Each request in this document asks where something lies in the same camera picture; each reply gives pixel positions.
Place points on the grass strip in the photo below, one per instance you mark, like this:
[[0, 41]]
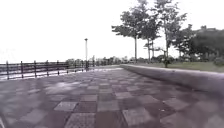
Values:
[[196, 66]]

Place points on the low concrete wall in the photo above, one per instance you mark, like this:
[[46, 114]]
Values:
[[186, 77]]

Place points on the dark wooden fence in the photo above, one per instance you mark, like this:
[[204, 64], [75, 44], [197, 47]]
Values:
[[35, 68]]

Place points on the lamp post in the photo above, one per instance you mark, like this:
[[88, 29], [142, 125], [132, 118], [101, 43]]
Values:
[[86, 50]]

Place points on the row of trees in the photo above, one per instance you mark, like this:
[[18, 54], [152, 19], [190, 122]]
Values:
[[156, 26]]

